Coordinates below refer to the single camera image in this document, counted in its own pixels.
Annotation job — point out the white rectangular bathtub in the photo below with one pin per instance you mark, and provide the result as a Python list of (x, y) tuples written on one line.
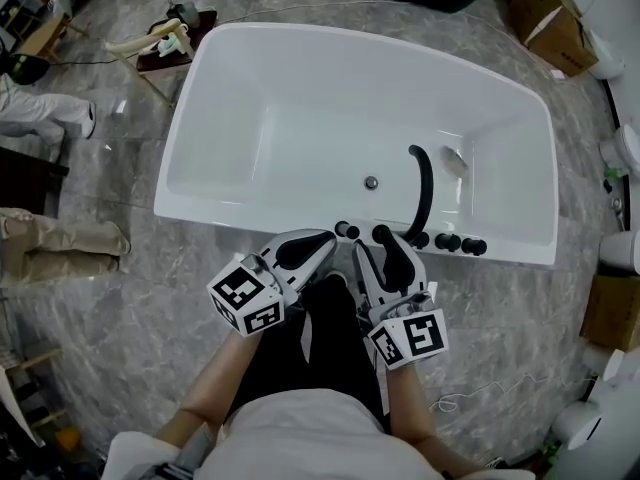
[(325, 118)]

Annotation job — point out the person's left forearm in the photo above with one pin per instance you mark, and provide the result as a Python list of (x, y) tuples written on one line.
[(210, 393)]

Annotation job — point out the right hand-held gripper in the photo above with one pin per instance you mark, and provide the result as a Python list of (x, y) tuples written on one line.
[(410, 338)]

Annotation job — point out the person's right forearm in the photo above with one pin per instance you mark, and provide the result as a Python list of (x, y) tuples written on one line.
[(410, 403)]

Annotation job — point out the grey soap dispenser bottle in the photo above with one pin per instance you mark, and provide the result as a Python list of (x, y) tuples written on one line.
[(187, 14)]

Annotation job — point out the green bottle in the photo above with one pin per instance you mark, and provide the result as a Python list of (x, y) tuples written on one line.
[(612, 173)]

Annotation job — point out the closed cardboard box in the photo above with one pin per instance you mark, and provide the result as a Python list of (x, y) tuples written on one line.
[(615, 313)]

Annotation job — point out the person's shoe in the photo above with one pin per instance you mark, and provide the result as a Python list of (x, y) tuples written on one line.
[(336, 276)]

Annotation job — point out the small round grey metal knob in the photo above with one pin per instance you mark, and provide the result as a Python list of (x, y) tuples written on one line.
[(371, 182)]

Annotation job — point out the large open cardboard box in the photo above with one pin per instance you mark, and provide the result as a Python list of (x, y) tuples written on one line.
[(550, 23)]

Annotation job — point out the white tankless toilet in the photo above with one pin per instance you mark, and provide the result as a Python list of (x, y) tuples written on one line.
[(622, 253), (607, 53), (577, 425), (602, 365)]

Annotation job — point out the person's white shirt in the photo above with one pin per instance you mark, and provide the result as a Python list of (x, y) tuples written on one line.
[(310, 438)]

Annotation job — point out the black curved faucet spout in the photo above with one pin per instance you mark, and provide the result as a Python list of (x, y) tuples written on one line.
[(426, 193)]

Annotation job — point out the black round faucet knob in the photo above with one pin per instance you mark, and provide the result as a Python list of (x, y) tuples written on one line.
[(474, 246), (421, 240), (447, 243)]

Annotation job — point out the wooden chair with dark seat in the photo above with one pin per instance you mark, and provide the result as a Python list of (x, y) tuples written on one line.
[(150, 43)]

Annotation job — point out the black backpack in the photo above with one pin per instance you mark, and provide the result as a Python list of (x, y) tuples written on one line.
[(27, 68)]

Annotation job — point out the white green bath toy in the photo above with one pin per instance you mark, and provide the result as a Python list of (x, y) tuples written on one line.
[(172, 43)]

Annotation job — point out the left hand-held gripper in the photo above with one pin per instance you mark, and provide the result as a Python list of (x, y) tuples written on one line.
[(245, 303)]

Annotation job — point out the person's black trousers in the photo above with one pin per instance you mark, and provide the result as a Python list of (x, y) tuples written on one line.
[(340, 348)]

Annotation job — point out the dark wooden table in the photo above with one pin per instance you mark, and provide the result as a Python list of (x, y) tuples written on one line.
[(25, 183)]

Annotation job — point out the grey overflow cover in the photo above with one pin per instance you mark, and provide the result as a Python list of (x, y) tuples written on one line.
[(454, 160)]

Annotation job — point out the wooden shelf rack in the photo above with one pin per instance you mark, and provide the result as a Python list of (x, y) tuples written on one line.
[(30, 398)]

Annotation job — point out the small wooden stool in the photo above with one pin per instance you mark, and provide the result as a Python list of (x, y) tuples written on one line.
[(47, 35)]

